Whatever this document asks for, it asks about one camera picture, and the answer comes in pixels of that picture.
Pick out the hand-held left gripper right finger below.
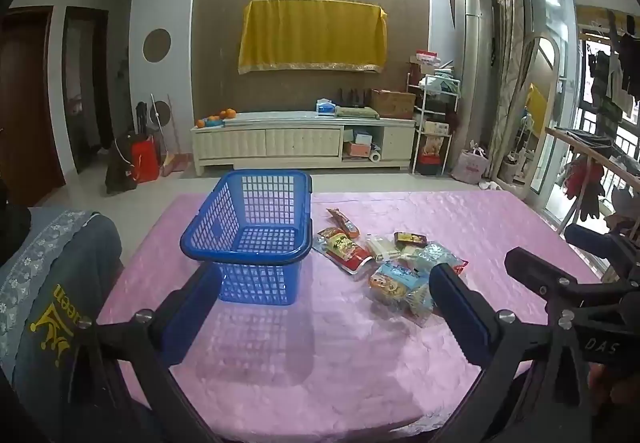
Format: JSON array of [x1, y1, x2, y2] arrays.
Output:
[[429, 263, 603, 443]]

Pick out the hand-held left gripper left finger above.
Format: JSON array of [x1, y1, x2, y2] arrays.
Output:
[[65, 264, 224, 443]]

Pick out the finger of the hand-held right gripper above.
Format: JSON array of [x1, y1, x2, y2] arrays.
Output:
[[504, 247, 631, 311], [565, 223, 640, 274]]

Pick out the light blue snack packet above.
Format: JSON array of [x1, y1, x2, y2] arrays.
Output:
[[407, 243, 468, 276]]

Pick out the blue orange bread packet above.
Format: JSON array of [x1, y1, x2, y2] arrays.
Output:
[[367, 262, 433, 326]]

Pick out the blue plastic basket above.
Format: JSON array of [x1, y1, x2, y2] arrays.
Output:
[[180, 169, 313, 306]]

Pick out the small brown snack packet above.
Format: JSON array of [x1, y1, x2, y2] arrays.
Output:
[[393, 231, 430, 250]]

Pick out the clear beige wafer packet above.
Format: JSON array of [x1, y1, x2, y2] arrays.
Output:
[[364, 233, 403, 265]]

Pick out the red yellow snack packet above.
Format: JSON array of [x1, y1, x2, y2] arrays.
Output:
[[312, 227, 375, 280]]

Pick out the red sausage packet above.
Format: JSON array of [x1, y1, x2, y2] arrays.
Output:
[[326, 208, 361, 239]]

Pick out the person's right hand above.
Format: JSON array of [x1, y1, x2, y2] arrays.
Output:
[[587, 363, 640, 424]]

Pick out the dark red garment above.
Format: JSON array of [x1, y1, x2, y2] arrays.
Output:
[[562, 155, 607, 218]]

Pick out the wooden drying rack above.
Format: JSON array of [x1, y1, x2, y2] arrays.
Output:
[[545, 125, 640, 234]]

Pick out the pink bag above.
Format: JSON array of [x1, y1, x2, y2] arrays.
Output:
[[452, 145, 491, 184]]

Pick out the standing arched mirror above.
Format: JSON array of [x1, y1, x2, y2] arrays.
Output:
[[505, 35, 563, 201]]

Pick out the broom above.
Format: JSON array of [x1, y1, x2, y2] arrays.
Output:
[[165, 94, 192, 176]]

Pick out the red paper bag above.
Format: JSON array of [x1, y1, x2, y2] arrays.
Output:
[[131, 134, 161, 184]]

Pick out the black bag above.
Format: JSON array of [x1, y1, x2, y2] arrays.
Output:
[[104, 133, 140, 196]]

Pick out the hanging dark clothes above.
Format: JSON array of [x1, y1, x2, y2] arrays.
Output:
[[585, 10, 640, 118]]

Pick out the black fuzzy cloth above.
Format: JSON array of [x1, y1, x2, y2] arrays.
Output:
[[0, 183, 32, 266]]

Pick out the cream tv cabinet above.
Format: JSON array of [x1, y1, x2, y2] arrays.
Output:
[[190, 111, 417, 176]]

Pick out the white metal rack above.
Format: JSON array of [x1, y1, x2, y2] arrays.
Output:
[[406, 68, 461, 176]]

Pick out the silver standing air conditioner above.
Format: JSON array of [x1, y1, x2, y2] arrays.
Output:
[[454, 0, 498, 174]]

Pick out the beige patterned curtain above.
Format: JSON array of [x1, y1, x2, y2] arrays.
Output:
[[485, 0, 526, 168]]

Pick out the cardboard box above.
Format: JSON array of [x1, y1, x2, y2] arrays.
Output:
[[370, 89, 417, 120]]

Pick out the green cushion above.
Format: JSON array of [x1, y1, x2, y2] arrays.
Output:
[[334, 106, 379, 119]]

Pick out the glass balcony door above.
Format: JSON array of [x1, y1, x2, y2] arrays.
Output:
[[520, 0, 581, 224]]

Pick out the red white box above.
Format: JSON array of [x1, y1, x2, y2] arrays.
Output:
[[409, 52, 441, 74]]

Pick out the brown wooden door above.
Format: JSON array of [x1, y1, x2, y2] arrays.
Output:
[[0, 5, 66, 206]]

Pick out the yellow cloth cover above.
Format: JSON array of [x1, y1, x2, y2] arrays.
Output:
[[238, 0, 388, 75]]

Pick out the brown door frame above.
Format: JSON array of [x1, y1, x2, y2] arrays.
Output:
[[61, 5, 115, 174]]

